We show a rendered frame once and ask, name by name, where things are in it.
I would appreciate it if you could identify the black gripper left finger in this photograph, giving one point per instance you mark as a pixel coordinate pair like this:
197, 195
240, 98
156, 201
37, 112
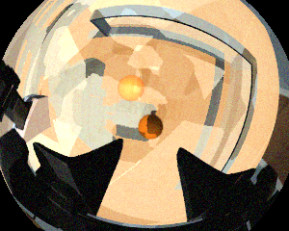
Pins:
89, 174

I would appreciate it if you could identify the low clear glass walls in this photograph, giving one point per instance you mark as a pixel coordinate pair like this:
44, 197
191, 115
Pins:
238, 96

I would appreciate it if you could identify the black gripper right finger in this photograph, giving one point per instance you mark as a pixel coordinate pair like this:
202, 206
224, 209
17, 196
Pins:
202, 185

